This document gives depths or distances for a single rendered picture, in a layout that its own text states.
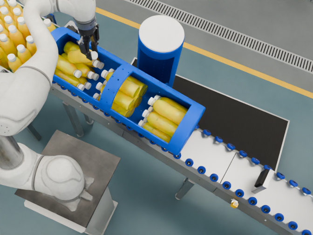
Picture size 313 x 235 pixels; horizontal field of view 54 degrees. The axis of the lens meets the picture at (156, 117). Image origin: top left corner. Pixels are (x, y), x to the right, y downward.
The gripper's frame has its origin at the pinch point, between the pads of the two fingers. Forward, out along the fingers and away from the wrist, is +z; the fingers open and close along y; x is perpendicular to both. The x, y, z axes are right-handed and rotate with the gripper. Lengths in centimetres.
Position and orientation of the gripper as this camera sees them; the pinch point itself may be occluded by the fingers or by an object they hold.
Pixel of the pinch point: (91, 51)
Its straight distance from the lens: 154.7
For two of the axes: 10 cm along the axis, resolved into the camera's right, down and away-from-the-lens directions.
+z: -0.8, 3.9, 9.2
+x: -8.5, -5.1, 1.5
